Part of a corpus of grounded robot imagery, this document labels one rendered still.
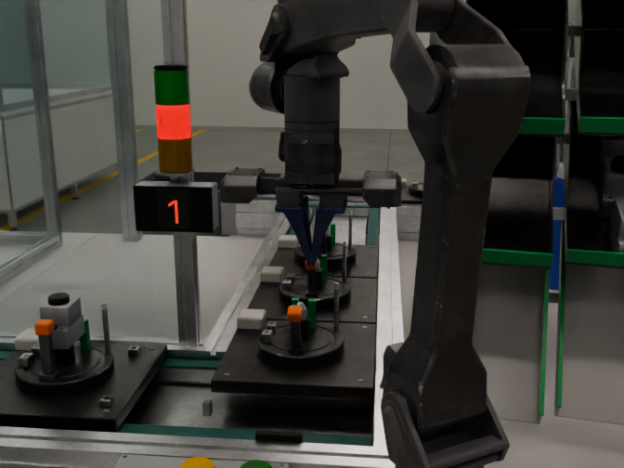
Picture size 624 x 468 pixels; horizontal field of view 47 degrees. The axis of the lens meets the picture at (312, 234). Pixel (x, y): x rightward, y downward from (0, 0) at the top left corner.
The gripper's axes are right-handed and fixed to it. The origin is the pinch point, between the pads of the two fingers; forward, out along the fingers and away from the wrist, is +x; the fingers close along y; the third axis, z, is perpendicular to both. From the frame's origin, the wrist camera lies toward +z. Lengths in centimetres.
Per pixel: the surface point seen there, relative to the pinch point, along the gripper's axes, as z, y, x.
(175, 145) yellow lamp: 29.1, 23.3, -4.9
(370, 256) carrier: 83, -5, 28
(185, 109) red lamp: 30.4, 21.9, -10.1
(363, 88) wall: 1069, 29, 62
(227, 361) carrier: 26.4, 15.8, 28.3
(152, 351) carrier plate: 28.8, 28.6, 28.4
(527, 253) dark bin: 10.5, -25.0, 4.7
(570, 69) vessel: 97, -49, -13
